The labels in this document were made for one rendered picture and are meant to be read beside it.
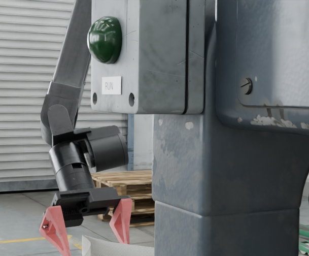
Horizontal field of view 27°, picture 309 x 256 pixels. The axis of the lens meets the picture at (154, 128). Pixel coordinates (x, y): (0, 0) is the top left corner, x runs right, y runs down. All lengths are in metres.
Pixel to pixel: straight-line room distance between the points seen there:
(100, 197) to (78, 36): 0.32
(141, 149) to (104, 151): 7.73
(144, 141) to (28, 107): 1.73
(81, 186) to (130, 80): 0.66
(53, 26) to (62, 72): 7.14
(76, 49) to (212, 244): 0.80
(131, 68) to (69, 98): 0.73
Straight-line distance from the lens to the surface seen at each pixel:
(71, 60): 1.15
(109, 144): 1.07
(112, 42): 0.39
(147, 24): 0.37
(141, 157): 8.81
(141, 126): 8.78
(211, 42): 0.39
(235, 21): 0.38
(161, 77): 0.37
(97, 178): 6.36
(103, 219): 6.33
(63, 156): 1.06
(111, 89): 0.40
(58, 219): 0.97
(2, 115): 8.06
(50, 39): 8.25
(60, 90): 1.11
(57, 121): 1.07
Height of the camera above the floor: 1.25
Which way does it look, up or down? 3 degrees down
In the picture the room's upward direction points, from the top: 1 degrees clockwise
